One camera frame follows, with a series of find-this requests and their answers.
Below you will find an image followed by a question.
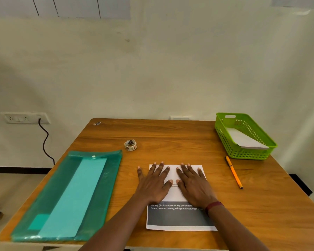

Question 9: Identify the person's right hand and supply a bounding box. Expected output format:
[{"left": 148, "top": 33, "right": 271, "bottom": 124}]
[{"left": 175, "top": 162, "right": 219, "bottom": 210}]

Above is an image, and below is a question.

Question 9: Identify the person's left hand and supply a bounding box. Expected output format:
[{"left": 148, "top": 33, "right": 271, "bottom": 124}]
[{"left": 134, "top": 162, "right": 174, "bottom": 206}]

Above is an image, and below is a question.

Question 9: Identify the printed white paper sheet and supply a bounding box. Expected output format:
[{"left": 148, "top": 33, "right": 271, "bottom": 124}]
[{"left": 146, "top": 164, "right": 218, "bottom": 232}]

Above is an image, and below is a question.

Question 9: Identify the green translucent plastic folder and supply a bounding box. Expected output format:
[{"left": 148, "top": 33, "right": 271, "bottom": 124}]
[{"left": 10, "top": 150, "right": 123, "bottom": 243}]

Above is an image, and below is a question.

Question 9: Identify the small clear tape roll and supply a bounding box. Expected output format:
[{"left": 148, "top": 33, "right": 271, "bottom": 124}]
[{"left": 124, "top": 139, "right": 137, "bottom": 152}]

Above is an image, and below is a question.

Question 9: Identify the green plastic basket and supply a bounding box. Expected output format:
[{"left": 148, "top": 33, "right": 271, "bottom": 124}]
[{"left": 214, "top": 113, "right": 278, "bottom": 161}]

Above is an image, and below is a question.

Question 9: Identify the person's right forearm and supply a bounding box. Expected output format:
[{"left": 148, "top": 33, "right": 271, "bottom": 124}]
[{"left": 208, "top": 206, "right": 270, "bottom": 251}]

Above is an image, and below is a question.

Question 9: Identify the person's left forearm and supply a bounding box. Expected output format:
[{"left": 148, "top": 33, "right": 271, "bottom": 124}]
[{"left": 78, "top": 198, "right": 147, "bottom": 251}]

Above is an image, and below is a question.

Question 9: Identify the dark red wrist band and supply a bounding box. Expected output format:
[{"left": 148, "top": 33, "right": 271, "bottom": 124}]
[{"left": 205, "top": 201, "right": 225, "bottom": 217}]

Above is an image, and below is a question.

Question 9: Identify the orange pen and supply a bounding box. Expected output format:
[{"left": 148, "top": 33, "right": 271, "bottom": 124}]
[{"left": 225, "top": 155, "right": 244, "bottom": 190}]

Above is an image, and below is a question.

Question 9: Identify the black skirting board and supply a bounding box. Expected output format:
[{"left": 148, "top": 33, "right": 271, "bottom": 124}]
[{"left": 0, "top": 167, "right": 313, "bottom": 196}]

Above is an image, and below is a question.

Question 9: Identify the black power cable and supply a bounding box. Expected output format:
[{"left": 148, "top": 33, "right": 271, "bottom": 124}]
[{"left": 38, "top": 118, "right": 55, "bottom": 166}]

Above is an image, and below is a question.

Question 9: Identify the white wall socket panel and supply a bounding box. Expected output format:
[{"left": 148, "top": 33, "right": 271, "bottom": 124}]
[{"left": 1, "top": 112, "right": 51, "bottom": 125}]

